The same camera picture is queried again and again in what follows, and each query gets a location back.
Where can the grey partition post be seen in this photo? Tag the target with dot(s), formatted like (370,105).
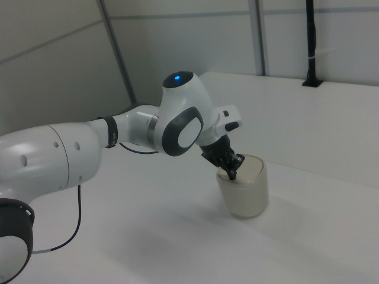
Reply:
(262,35)
(118,53)

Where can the black clamped camera pole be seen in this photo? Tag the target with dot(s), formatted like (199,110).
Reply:
(311,44)

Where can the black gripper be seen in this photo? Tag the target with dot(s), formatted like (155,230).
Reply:
(216,149)

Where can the small white trash can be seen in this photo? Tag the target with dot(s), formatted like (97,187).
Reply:
(245,198)

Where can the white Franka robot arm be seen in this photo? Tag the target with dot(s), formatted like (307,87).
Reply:
(59,154)

